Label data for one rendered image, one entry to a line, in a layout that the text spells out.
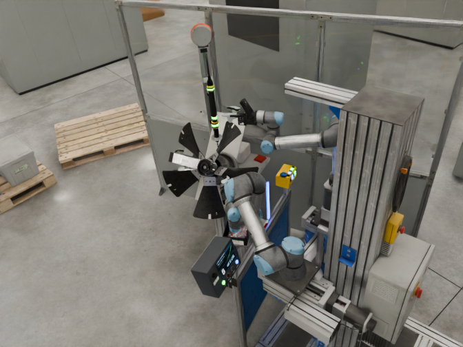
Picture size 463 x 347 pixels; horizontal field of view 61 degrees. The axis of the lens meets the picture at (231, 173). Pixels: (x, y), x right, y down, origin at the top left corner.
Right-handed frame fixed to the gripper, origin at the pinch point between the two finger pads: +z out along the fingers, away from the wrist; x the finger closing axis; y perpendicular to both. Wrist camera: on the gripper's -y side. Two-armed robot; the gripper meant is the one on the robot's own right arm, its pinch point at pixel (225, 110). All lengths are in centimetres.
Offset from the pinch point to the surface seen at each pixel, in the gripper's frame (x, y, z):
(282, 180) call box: 15, 61, -32
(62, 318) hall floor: -75, 166, 134
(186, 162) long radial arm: 13, 55, 41
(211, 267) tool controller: -84, 41, -17
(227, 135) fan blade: 13.6, 27.8, 6.2
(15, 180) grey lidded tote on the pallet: 49, 144, 283
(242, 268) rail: -52, 80, -21
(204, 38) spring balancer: 62, -21, 35
